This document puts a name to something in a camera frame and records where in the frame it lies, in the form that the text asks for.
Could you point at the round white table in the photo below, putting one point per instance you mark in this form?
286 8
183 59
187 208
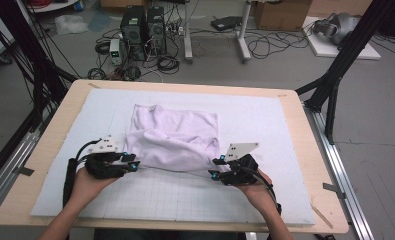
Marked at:
56 6

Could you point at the white desk leg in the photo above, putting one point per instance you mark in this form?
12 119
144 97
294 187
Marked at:
187 33
243 36

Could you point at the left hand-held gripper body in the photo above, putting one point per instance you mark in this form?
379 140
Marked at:
103 165

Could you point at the white foam mat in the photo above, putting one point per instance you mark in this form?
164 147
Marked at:
251 116

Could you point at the light pink shirt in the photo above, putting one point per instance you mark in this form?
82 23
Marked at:
175 133

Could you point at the white floor board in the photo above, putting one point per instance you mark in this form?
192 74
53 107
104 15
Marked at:
325 48

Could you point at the grey headset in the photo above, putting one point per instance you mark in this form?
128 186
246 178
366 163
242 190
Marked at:
341 26

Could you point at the black metal frame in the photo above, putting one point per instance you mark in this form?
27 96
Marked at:
348 50
21 40

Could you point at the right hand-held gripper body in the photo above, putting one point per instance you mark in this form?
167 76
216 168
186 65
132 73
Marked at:
240 173

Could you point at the clear plastic bag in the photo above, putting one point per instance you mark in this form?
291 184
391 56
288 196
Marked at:
70 24

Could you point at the person's right hand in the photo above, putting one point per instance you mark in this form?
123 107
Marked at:
258 195

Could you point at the white power supply unit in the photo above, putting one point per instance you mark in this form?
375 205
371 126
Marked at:
115 51

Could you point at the black tape strip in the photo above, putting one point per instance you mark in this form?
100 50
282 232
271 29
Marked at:
333 190
25 171

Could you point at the flat black device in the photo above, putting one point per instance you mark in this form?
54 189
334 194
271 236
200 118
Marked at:
225 22

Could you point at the person's left hand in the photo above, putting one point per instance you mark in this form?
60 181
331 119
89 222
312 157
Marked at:
86 190

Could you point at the person's dark trousers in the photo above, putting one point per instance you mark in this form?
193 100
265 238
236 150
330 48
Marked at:
168 235

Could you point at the teal floor sheet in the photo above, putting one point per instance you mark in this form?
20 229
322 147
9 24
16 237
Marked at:
100 21

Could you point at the black computer tower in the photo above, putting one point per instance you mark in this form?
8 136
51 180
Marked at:
156 30
133 30

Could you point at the brown cardboard box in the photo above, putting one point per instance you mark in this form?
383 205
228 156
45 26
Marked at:
281 15

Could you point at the aluminium rail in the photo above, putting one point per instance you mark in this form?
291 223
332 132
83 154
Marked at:
11 160
338 166

